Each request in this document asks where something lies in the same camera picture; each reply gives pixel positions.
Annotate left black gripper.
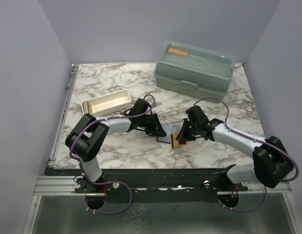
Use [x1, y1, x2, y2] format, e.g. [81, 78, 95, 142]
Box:
[138, 113, 166, 137]

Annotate red leather card holder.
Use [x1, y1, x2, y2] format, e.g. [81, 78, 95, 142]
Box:
[156, 124, 181, 144]

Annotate gold credit card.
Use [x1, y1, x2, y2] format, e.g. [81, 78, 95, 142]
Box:
[170, 132, 179, 149]

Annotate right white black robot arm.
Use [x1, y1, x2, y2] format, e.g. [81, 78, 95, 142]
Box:
[176, 105, 294, 191]

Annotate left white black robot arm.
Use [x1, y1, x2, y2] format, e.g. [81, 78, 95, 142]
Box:
[65, 98, 167, 193]

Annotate white rectangular plastic tray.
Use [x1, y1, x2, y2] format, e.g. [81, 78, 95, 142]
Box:
[81, 89, 132, 117]

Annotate green plastic toolbox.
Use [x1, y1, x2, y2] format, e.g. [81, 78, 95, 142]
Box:
[154, 40, 236, 100]

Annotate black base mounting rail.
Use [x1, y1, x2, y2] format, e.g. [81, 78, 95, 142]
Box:
[44, 168, 247, 203]

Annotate orange handled tool in toolbox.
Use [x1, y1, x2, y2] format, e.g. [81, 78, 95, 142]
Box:
[167, 48, 189, 57]

